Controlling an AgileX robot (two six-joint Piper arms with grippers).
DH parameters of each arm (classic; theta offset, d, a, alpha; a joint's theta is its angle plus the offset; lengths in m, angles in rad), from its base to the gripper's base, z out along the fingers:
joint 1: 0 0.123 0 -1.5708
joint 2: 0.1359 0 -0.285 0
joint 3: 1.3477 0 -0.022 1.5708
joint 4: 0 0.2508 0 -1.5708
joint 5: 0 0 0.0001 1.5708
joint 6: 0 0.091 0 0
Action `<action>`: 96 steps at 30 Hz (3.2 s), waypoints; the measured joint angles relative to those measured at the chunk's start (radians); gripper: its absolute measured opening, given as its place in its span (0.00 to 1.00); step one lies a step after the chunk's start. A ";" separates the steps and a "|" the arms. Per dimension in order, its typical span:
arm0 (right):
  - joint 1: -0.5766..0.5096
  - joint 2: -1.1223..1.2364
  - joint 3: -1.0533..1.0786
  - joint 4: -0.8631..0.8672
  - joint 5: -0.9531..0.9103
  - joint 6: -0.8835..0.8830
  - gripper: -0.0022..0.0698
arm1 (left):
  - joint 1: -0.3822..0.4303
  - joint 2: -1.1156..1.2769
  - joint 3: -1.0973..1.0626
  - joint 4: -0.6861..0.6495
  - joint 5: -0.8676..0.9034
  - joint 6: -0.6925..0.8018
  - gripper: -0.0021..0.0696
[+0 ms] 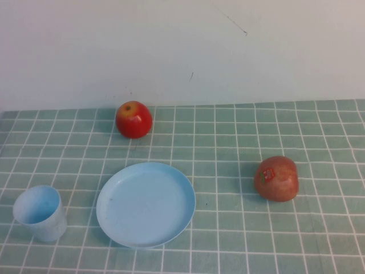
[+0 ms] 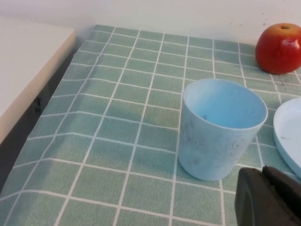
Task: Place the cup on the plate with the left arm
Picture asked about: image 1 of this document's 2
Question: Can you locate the shiny red apple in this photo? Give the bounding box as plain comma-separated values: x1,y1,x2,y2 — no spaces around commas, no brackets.
115,100,153,140

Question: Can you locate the dull red apple with sticker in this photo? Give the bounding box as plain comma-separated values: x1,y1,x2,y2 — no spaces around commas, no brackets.
254,155,300,203

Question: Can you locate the light blue plastic cup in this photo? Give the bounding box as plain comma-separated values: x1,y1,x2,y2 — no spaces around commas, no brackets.
12,184,68,243

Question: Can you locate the green checkered tablecloth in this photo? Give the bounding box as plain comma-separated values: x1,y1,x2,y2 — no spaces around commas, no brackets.
0,99,365,274

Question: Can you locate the light blue plastic plate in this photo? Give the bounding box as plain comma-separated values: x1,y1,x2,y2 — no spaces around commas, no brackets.
95,162,197,249

